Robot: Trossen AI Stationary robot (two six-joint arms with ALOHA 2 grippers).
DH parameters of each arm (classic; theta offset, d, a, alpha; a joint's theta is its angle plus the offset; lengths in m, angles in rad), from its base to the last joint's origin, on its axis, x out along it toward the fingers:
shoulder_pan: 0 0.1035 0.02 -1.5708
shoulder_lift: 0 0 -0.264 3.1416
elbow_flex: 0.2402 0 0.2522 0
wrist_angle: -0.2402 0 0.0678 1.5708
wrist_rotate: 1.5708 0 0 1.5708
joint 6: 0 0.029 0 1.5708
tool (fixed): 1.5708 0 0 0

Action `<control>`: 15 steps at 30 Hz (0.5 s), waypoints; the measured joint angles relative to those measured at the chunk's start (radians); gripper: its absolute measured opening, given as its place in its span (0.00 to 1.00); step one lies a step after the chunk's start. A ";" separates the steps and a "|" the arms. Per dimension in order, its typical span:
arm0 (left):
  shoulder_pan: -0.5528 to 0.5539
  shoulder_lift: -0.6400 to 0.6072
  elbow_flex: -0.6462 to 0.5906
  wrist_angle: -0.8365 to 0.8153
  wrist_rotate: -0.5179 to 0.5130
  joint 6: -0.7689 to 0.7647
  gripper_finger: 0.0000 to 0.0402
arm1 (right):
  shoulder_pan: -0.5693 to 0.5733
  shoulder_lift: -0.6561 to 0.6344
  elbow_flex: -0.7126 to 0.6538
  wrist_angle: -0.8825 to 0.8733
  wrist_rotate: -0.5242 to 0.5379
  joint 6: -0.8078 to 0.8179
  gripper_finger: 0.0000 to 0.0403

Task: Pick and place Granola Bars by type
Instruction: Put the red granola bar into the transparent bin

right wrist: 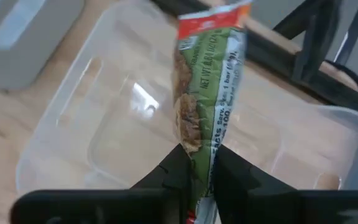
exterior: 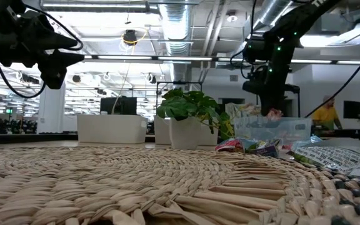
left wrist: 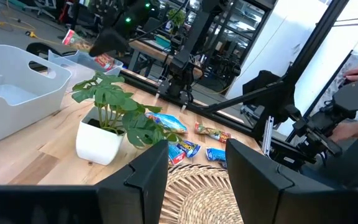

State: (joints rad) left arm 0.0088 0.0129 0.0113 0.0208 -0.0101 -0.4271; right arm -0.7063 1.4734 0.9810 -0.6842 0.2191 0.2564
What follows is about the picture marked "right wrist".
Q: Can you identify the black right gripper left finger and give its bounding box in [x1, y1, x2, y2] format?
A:
[9, 144, 193, 224]

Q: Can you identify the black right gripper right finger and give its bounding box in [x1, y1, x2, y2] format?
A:
[213, 144, 358, 224]

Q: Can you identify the green wrapper granola bar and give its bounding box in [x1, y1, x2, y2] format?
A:
[172, 0, 254, 224]

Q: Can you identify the clear plastic bin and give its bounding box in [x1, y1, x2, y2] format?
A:
[15, 0, 358, 195]

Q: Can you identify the black table frame strut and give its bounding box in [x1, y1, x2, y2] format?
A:
[272, 0, 358, 83]

